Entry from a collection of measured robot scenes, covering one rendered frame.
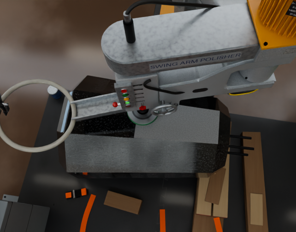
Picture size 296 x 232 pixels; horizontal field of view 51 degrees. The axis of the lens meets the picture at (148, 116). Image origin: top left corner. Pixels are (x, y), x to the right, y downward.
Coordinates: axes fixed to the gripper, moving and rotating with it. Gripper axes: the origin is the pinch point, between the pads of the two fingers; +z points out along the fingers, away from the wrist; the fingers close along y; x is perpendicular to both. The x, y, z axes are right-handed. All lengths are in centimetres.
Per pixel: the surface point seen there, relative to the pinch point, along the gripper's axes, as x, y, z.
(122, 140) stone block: -5, 80, 2
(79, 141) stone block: -8, 51, 10
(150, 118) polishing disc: 11, 95, -8
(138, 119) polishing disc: 9, 87, -6
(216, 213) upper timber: -38, 164, 44
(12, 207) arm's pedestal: -56, 17, 26
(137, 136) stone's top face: -1, 88, -2
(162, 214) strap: -42, 127, 72
